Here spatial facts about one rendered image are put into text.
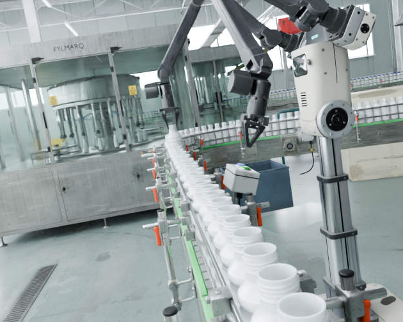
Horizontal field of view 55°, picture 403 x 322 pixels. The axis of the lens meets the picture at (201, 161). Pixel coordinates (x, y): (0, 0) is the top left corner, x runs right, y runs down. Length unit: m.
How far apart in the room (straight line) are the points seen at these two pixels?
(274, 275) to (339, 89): 1.34
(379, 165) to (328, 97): 4.07
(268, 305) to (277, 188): 1.69
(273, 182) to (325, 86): 0.63
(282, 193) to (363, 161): 3.64
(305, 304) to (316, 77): 1.35
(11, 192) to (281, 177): 3.79
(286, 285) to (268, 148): 2.84
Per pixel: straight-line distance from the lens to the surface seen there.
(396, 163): 5.73
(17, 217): 5.22
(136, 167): 4.85
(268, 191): 2.03
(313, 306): 0.33
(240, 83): 1.15
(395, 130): 3.29
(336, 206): 1.77
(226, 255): 0.53
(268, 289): 0.36
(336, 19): 1.51
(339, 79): 1.66
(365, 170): 5.65
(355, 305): 0.49
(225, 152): 3.17
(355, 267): 1.89
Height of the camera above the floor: 1.32
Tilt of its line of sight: 8 degrees down
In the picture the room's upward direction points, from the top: 9 degrees counter-clockwise
